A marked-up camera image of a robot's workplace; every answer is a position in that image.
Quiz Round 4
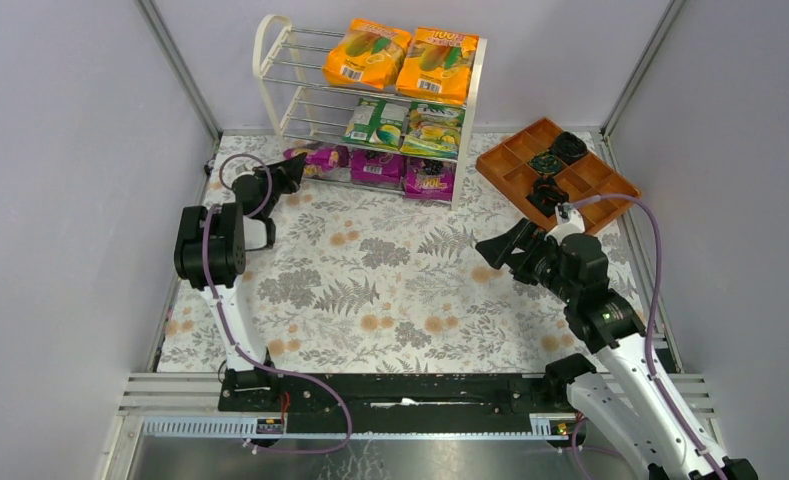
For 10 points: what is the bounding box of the green candy bag underneath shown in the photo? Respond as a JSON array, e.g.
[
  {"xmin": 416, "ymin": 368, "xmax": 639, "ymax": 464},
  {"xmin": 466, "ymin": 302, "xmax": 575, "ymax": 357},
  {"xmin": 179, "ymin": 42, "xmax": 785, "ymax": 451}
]
[{"xmin": 342, "ymin": 97, "xmax": 408, "ymax": 150}]

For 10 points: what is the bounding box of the black round object middle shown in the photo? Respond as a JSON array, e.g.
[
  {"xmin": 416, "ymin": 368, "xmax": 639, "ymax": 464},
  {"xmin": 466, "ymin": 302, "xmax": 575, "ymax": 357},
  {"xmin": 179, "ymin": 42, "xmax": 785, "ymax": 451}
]
[{"xmin": 528, "ymin": 151, "xmax": 563, "ymax": 176}]

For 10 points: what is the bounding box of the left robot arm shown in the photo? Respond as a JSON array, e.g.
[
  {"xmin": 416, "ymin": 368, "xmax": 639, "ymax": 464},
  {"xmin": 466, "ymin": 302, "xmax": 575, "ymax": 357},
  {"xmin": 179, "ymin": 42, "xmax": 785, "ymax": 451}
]
[{"xmin": 173, "ymin": 153, "xmax": 307, "ymax": 398}]

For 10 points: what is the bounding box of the purple grape candy bag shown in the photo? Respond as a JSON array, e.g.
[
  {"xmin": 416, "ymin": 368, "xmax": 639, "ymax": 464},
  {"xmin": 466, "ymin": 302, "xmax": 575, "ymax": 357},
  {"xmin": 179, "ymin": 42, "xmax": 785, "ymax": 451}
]
[
  {"xmin": 403, "ymin": 157, "xmax": 455, "ymax": 202},
  {"xmin": 283, "ymin": 142, "xmax": 350, "ymax": 179},
  {"xmin": 350, "ymin": 149, "xmax": 406, "ymax": 187}
]

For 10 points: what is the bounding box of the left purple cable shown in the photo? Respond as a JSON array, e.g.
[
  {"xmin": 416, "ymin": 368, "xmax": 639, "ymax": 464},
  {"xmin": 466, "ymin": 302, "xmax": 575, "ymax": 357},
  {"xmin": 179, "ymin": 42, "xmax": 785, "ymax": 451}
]
[{"xmin": 199, "ymin": 152, "xmax": 354, "ymax": 457}]

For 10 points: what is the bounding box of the orange compartment tray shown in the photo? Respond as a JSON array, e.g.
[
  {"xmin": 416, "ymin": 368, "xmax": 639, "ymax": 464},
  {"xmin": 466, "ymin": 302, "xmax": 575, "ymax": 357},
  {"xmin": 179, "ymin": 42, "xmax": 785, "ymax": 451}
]
[{"xmin": 476, "ymin": 117, "xmax": 641, "ymax": 234}]

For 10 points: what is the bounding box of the purple cable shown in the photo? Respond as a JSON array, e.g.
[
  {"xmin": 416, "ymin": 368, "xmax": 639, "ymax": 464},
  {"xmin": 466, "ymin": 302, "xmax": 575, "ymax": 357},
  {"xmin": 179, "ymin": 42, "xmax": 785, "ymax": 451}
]
[
  {"xmin": 556, "ymin": 193, "xmax": 730, "ymax": 480},
  {"xmin": 199, "ymin": 152, "xmax": 354, "ymax": 457}
]

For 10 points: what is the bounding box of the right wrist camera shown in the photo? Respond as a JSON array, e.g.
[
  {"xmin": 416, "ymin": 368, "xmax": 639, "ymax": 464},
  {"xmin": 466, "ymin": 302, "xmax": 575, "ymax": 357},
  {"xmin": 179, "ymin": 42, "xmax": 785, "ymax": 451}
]
[{"xmin": 547, "ymin": 203, "xmax": 586, "ymax": 244}]

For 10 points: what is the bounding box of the orange mango candy bag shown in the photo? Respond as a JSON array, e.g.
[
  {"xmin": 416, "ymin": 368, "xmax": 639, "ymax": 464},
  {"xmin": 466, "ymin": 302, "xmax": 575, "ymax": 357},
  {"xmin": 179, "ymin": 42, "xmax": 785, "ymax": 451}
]
[
  {"xmin": 321, "ymin": 18, "xmax": 412, "ymax": 90},
  {"xmin": 395, "ymin": 27, "xmax": 480, "ymax": 106}
]

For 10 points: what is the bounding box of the green Fox's candy bag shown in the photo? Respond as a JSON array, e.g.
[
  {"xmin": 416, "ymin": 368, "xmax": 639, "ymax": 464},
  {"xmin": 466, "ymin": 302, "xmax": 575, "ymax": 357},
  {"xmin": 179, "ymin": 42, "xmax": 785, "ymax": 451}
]
[{"xmin": 400, "ymin": 101, "xmax": 465, "ymax": 159}]

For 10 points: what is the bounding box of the white metal shelf rack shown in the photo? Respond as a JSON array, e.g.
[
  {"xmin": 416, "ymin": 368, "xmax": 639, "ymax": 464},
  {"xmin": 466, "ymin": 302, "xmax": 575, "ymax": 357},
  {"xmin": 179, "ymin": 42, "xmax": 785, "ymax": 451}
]
[{"xmin": 252, "ymin": 13, "xmax": 488, "ymax": 212}]

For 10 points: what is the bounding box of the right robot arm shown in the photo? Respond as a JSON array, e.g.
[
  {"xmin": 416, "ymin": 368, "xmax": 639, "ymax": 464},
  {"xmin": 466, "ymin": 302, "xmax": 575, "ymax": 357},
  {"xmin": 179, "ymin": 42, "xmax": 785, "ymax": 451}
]
[{"xmin": 475, "ymin": 219, "xmax": 758, "ymax": 479}]

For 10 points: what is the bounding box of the black round object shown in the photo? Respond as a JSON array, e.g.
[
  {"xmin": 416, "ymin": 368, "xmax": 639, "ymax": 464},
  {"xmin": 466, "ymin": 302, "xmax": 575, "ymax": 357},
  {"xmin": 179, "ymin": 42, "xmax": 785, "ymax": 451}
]
[
  {"xmin": 549, "ymin": 131, "xmax": 589, "ymax": 166},
  {"xmin": 527, "ymin": 175, "xmax": 569, "ymax": 217},
  {"xmin": 528, "ymin": 151, "xmax": 563, "ymax": 176}
]

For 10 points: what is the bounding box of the black round object bottom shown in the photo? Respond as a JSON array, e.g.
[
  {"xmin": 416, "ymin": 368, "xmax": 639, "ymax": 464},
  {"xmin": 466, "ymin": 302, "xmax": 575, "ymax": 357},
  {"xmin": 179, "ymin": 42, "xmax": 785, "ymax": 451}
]
[{"xmin": 527, "ymin": 175, "xmax": 569, "ymax": 217}]

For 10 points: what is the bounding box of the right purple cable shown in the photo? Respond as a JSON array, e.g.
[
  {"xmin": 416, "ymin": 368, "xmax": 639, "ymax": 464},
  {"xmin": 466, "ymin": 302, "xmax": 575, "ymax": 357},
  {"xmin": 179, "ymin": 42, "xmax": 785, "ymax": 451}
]
[{"xmin": 556, "ymin": 193, "xmax": 730, "ymax": 480}]

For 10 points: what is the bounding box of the black round object top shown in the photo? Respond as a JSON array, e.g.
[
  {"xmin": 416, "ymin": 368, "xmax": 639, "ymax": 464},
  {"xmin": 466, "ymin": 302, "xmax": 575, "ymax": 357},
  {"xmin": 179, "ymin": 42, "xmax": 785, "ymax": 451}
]
[{"xmin": 549, "ymin": 131, "xmax": 589, "ymax": 166}]

